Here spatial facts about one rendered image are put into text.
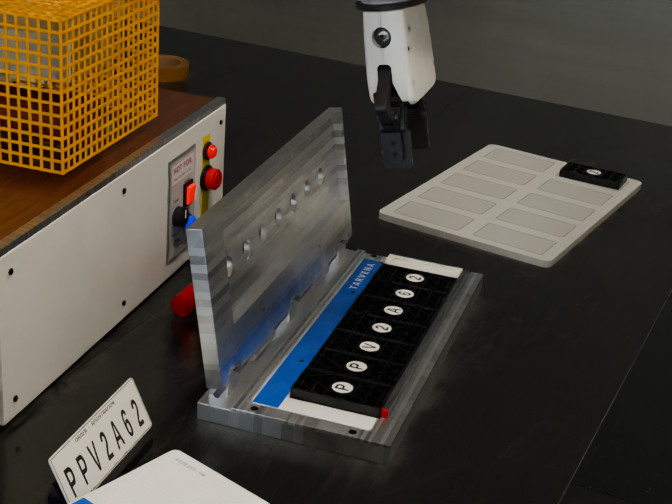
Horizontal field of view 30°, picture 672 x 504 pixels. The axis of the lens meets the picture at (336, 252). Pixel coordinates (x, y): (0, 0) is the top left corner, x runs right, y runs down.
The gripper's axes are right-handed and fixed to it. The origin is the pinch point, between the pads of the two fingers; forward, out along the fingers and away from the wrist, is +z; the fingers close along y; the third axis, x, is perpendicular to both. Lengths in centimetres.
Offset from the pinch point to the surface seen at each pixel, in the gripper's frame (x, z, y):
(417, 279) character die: 4.8, 22.2, 14.7
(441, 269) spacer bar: 3.0, 22.8, 19.4
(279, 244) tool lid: 16.2, 11.7, -0.2
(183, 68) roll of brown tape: 69, 11, 87
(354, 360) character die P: 5.8, 21.9, -8.5
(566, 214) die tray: -8, 27, 52
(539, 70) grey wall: 28, 48, 230
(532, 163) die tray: 1, 26, 72
